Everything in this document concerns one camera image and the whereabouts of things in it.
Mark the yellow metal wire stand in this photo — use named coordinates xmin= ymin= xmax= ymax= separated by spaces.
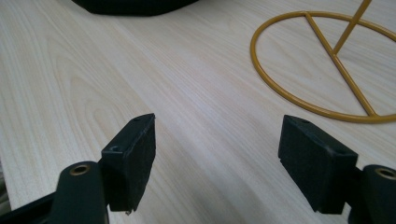
xmin=249 ymin=0 xmax=396 ymax=124

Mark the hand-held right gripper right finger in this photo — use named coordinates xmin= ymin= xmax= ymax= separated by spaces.
xmin=277 ymin=114 xmax=359 ymax=216

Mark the black round object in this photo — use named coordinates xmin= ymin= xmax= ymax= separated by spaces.
xmin=71 ymin=0 xmax=200 ymax=17

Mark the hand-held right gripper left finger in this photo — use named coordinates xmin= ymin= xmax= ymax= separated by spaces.
xmin=101 ymin=113 xmax=157 ymax=216

